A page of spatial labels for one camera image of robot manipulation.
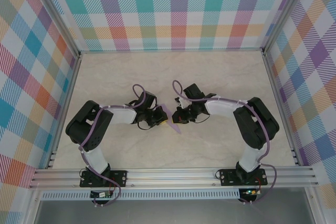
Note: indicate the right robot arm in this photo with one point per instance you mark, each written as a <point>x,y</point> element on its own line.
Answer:
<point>223,107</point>

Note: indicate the black round mount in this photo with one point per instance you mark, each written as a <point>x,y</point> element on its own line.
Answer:
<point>244,201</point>

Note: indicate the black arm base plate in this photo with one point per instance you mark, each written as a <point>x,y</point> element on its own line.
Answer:
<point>227,178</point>
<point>119,178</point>

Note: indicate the purple paper sheet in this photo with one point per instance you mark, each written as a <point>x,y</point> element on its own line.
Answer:
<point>176,128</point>

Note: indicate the wide aluminium mounting rail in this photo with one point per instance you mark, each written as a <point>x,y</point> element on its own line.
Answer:
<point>170,179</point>

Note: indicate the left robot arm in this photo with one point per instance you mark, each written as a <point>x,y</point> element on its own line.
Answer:
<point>123,115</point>

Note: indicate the grey metal panel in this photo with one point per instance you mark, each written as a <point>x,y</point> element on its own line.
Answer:
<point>170,212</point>

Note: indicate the aluminium side rail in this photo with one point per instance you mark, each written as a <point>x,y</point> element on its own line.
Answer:
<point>68,95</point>
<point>279,103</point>

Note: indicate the thin aluminium wall rail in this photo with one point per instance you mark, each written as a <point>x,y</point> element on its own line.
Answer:
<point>170,51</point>

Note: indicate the small green circuit board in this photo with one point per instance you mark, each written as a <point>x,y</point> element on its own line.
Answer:
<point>101,194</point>
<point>250,192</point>

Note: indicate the aluminium corner post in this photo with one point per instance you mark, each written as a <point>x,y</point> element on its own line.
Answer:
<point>284,11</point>
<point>57,16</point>

